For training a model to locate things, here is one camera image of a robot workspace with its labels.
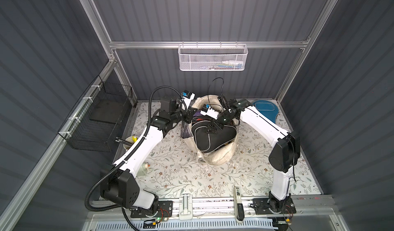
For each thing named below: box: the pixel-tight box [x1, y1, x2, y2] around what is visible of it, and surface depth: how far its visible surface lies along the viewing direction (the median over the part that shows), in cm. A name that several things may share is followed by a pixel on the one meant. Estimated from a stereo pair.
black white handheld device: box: [233, 185, 245, 224], surface depth 72 cm
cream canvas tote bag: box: [180, 94, 241, 166], surface depth 77 cm
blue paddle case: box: [252, 99, 280, 124], surface depth 114 cm
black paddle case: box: [191, 115, 238, 153], surface depth 85 cm
